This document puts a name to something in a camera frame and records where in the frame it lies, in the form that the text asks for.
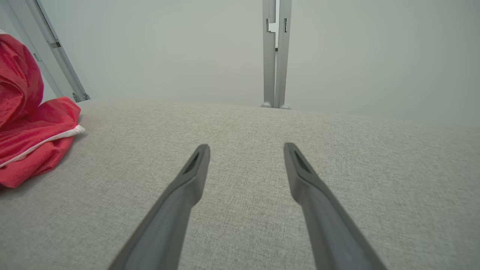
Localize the red and white numbered jersey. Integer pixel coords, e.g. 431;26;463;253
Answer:
0;32;86;189

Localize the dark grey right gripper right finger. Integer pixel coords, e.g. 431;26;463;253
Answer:
283;142;387;270

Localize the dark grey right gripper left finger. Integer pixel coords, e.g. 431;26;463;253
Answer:
108;144;211;270

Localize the grey slanted partition corner post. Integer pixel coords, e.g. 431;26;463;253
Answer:
7;0;91;103

